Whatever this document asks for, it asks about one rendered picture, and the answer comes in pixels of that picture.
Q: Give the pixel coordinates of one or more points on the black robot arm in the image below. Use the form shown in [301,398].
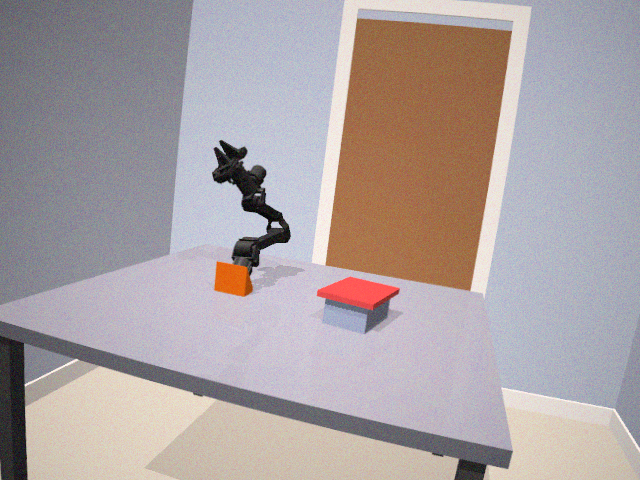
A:
[246,251]

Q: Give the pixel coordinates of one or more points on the red rectangular panel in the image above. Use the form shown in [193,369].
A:
[358,292]

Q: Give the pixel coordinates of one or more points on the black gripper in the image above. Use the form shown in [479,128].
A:
[228,165]

